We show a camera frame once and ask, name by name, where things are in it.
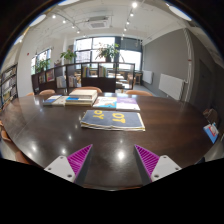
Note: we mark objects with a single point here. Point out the orange chair centre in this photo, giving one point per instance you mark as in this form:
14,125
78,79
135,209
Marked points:
91,88

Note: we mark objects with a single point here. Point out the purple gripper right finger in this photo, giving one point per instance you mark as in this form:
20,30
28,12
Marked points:
153,167

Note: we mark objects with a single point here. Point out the left wall bookshelf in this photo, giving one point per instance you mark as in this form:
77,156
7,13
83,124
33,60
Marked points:
8,85

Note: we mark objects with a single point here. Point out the purple white magazine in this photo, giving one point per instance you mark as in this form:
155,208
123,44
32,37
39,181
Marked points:
127,104

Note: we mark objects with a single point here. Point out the dark wooden bookshelf divider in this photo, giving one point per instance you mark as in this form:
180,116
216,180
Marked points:
107,76

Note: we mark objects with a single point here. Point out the dark blue towel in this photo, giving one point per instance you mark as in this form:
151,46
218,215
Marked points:
112,120

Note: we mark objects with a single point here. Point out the stack of books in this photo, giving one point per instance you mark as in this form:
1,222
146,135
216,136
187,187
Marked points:
82,97

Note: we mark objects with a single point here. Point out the potted plant window left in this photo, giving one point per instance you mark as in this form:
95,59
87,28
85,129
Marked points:
42,65

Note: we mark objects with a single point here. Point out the potted plant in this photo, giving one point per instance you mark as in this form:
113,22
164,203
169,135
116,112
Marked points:
107,51
68,56

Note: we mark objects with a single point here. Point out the blue white book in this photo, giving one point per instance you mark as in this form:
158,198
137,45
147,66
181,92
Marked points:
51,100

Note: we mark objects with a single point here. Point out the teal white magazine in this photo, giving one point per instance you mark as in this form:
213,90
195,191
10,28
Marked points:
105,102

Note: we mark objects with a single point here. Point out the potted plant centre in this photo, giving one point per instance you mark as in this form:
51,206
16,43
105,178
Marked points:
107,51

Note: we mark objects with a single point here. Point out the orange chair left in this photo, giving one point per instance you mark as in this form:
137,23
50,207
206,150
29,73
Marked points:
47,92

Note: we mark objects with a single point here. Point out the orange chair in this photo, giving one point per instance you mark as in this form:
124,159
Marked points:
91,88
137,92
47,92

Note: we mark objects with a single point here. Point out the blue red box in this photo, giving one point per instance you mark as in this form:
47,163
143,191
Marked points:
212,132

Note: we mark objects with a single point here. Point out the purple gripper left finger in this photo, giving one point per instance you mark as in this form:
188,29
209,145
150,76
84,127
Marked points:
72,168

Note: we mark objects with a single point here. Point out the ceiling air conditioner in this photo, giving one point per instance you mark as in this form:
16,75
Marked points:
98,22

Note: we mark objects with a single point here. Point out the white radiator panel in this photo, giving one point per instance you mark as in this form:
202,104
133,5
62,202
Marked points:
172,86

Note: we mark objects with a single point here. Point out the potted plant left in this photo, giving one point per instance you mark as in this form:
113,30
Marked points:
68,56

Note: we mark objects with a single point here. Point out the orange chair right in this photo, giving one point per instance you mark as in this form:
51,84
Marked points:
137,92

